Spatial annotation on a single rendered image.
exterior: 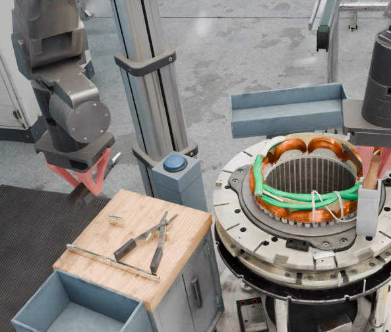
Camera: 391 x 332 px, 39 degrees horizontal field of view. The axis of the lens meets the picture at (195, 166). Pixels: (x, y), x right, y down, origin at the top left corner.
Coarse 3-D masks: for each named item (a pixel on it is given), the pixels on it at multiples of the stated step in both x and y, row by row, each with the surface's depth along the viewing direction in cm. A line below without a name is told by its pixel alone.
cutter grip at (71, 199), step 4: (80, 184) 84; (84, 184) 84; (76, 188) 83; (80, 188) 83; (84, 188) 84; (72, 192) 82; (76, 192) 83; (80, 192) 83; (68, 196) 82; (72, 196) 82; (76, 196) 83; (68, 200) 82; (72, 200) 82; (72, 204) 82
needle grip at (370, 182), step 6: (372, 156) 73; (378, 156) 73; (372, 162) 73; (378, 162) 73; (372, 168) 73; (378, 168) 74; (372, 174) 74; (366, 180) 75; (372, 180) 75; (366, 186) 76; (372, 186) 75
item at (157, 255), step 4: (156, 248) 84; (160, 248) 84; (156, 252) 84; (160, 252) 84; (156, 256) 83; (160, 256) 84; (152, 260) 83; (156, 260) 83; (160, 260) 84; (152, 264) 82; (156, 264) 83; (152, 268) 82; (156, 268) 83; (152, 272) 83
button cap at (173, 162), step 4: (172, 156) 110; (176, 156) 110; (180, 156) 110; (168, 160) 110; (172, 160) 109; (176, 160) 109; (180, 160) 109; (184, 160) 109; (168, 164) 109; (172, 164) 108; (176, 164) 108; (180, 164) 108; (184, 164) 109; (168, 168) 109; (172, 168) 108; (176, 168) 108
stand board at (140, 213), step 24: (120, 192) 101; (96, 216) 97; (120, 216) 96; (144, 216) 95; (168, 216) 94; (192, 216) 93; (96, 240) 92; (120, 240) 91; (144, 240) 90; (192, 240) 89; (72, 264) 88; (96, 264) 88; (144, 264) 86; (168, 264) 86; (120, 288) 83; (144, 288) 83; (168, 288) 85
